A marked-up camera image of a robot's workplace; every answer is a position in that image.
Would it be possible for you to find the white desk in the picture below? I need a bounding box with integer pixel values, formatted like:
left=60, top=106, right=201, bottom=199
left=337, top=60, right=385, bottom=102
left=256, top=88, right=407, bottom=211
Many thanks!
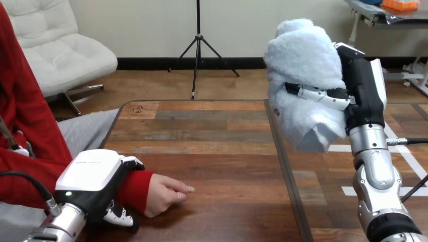
left=344, top=0, right=428, bottom=98

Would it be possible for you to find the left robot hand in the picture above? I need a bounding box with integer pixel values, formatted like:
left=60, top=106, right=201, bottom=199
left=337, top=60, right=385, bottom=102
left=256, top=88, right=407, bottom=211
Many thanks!
left=54, top=149, right=146, bottom=233

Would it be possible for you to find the white cushioned chair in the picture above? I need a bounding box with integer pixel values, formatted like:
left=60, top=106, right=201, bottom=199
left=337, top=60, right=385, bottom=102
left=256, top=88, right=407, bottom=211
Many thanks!
left=0, top=0, right=119, bottom=117

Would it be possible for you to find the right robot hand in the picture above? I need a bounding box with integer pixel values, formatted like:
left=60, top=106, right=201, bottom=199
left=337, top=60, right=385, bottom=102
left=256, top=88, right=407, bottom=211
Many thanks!
left=284, top=42, right=388, bottom=135

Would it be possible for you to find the black tripod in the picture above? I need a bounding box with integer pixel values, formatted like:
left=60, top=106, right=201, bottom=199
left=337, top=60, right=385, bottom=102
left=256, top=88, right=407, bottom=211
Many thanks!
left=167, top=0, right=240, bottom=100

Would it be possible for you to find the person's forearm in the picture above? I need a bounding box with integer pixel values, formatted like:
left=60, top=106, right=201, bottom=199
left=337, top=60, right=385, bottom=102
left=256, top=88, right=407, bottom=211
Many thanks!
left=0, top=147, right=155, bottom=215

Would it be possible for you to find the person's body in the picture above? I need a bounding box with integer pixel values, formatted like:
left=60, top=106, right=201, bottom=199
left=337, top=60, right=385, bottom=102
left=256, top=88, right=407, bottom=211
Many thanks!
left=0, top=0, right=120, bottom=242

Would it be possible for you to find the orange thing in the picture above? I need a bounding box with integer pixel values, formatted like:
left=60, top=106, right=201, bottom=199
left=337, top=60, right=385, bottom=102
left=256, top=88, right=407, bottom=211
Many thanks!
left=382, top=0, right=422, bottom=12

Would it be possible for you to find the black cable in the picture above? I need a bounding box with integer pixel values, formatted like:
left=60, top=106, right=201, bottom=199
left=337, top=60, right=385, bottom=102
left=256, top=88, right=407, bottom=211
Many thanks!
left=0, top=171, right=62, bottom=218
left=400, top=175, right=428, bottom=204
left=386, top=137, right=428, bottom=146

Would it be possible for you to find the white towel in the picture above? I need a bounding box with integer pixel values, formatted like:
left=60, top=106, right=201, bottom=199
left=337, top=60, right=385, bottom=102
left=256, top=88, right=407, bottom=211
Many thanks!
left=263, top=18, right=348, bottom=153

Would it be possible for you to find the foil sheet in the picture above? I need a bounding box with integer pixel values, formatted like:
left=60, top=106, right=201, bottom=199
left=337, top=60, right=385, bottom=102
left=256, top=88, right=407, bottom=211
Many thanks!
left=384, top=8, right=428, bottom=25

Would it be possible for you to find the person's hand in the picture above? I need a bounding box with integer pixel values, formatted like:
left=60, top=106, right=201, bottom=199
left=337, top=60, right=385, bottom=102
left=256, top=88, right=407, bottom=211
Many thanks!
left=144, top=173, right=196, bottom=219

